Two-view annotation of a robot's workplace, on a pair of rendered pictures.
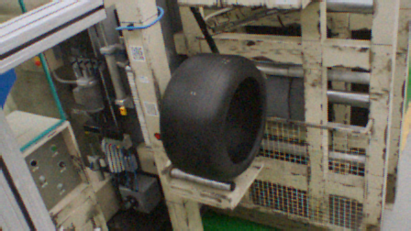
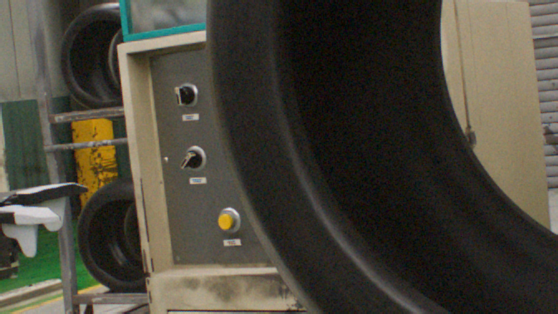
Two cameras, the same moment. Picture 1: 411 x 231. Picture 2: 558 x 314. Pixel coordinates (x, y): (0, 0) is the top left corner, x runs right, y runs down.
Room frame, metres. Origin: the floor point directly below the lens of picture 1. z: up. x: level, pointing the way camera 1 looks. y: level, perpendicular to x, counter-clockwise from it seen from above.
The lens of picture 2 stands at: (1.46, -0.81, 1.16)
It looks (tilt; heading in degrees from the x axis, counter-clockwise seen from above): 3 degrees down; 85
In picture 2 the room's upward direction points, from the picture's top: 6 degrees counter-clockwise
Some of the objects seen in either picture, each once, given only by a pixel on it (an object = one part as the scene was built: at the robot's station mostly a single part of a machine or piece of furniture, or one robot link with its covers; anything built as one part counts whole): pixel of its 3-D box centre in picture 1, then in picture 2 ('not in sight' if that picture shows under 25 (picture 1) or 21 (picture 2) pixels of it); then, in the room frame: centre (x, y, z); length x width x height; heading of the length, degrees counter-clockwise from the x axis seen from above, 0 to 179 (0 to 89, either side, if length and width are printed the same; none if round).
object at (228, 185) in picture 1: (201, 179); not in sight; (1.70, 0.06, 0.90); 0.35 x 0.05 x 0.05; 55
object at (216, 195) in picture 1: (202, 189); not in sight; (1.70, 0.06, 0.84); 0.36 x 0.09 x 0.06; 55
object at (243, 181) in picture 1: (216, 178); not in sight; (1.81, -0.02, 0.80); 0.37 x 0.36 x 0.02; 145
